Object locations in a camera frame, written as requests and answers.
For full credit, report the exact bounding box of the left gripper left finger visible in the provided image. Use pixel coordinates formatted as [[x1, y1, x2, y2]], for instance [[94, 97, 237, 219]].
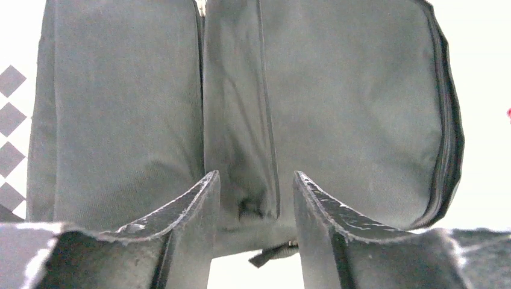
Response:
[[1, 171, 221, 288]]

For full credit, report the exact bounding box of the black backpack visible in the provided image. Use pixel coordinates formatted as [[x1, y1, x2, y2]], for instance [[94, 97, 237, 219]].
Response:
[[27, 0, 464, 256]]

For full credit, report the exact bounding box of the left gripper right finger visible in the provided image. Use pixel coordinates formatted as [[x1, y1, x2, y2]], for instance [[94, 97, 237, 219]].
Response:
[[293, 171, 510, 289]]

